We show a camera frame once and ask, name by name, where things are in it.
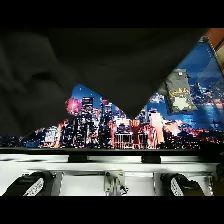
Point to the black T-shirt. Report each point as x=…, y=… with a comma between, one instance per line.
x=100, y=60

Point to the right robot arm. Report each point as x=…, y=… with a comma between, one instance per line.
x=181, y=186

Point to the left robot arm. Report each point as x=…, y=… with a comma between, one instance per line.
x=26, y=185

